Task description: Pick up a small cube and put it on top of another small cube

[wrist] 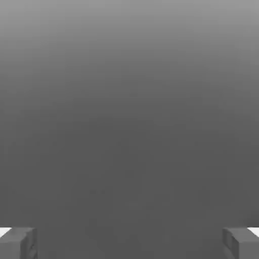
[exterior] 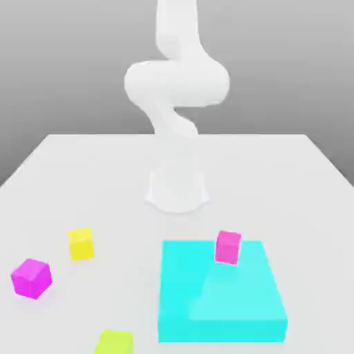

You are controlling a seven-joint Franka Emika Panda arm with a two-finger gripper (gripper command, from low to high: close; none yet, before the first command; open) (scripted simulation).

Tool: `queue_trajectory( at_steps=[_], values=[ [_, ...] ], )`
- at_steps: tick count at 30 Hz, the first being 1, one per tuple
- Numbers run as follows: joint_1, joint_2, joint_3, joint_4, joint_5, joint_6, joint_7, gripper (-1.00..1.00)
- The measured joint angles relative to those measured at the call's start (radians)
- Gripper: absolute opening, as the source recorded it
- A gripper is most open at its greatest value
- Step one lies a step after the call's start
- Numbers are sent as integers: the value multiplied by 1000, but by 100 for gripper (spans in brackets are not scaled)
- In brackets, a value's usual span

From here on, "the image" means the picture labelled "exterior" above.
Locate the small pink cube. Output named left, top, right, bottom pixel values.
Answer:
left=214, top=230, right=242, bottom=266

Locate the small lime yellow cube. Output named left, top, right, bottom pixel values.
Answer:
left=93, top=329, right=134, bottom=354

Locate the small magenta cube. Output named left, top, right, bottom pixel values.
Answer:
left=10, top=258, right=53, bottom=301

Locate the large cyan box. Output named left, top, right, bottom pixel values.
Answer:
left=158, top=239, right=289, bottom=344

